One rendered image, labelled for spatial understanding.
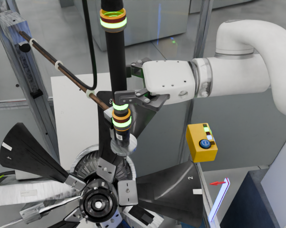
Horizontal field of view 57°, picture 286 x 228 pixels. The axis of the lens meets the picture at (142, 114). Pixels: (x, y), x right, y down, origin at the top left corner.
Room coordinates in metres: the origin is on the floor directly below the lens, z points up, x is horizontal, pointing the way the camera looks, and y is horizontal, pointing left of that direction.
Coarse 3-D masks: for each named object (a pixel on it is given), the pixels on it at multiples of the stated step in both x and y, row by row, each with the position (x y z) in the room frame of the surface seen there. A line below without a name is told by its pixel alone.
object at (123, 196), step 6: (120, 180) 0.47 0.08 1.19; (126, 180) 0.47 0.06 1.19; (132, 180) 0.47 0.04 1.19; (120, 186) 0.45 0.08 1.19; (126, 186) 0.45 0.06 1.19; (132, 186) 0.45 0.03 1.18; (120, 192) 0.42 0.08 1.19; (126, 192) 0.43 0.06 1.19; (132, 192) 0.43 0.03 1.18; (120, 198) 0.40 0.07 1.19; (126, 198) 0.40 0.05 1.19; (132, 198) 0.41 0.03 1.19; (120, 204) 0.38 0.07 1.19; (126, 204) 0.38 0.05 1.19; (132, 204) 0.38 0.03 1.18
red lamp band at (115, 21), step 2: (100, 16) 0.42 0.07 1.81; (124, 16) 0.42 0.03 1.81; (100, 18) 0.42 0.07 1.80; (102, 18) 0.41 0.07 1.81; (104, 18) 0.41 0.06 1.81; (120, 18) 0.41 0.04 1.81; (122, 18) 0.41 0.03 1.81; (124, 18) 0.42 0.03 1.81; (102, 20) 0.41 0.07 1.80; (104, 20) 0.41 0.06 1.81; (106, 20) 0.41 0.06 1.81; (108, 20) 0.41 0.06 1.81; (110, 20) 0.41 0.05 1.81; (112, 20) 0.40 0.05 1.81; (114, 20) 0.41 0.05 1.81; (116, 20) 0.41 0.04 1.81; (118, 20) 0.41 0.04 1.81; (120, 20) 0.41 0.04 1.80; (122, 20) 0.41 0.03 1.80; (106, 22) 0.41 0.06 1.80; (108, 22) 0.41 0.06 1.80; (110, 22) 0.41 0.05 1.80; (112, 22) 0.40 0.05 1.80; (114, 22) 0.41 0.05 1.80; (116, 22) 0.41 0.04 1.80; (118, 22) 0.41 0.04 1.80
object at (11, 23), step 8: (0, 16) 0.91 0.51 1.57; (8, 16) 0.91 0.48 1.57; (16, 16) 0.91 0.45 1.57; (0, 24) 0.89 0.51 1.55; (8, 24) 0.85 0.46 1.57; (16, 24) 0.85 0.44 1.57; (24, 24) 0.87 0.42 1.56; (8, 32) 0.84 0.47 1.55; (16, 32) 0.85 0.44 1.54; (16, 40) 0.84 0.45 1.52; (24, 40) 0.86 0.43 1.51
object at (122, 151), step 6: (108, 114) 0.45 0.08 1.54; (108, 120) 0.44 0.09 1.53; (108, 126) 0.44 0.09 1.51; (114, 132) 0.43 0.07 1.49; (114, 138) 0.43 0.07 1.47; (132, 138) 0.44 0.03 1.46; (114, 144) 0.42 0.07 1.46; (132, 144) 0.42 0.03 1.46; (114, 150) 0.40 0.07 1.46; (120, 150) 0.40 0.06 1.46; (126, 150) 0.40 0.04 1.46; (132, 150) 0.40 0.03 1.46
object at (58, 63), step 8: (88, 16) 0.49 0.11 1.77; (88, 24) 0.49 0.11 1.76; (24, 32) 0.82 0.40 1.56; (88, 32) 0.49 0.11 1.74; (32, 40) 0.77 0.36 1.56; (88, 40) 0.49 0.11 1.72; (40, 48) 0.73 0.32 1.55; (48, 56) 0.69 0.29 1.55; (56, 64) 0.64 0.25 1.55; (96, 72) 0.49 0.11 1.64; (80, 80) 0.57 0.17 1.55; (96, 80) 0.49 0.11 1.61; (88, 88) 0.52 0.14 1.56; (88, 96) 0.52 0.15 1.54
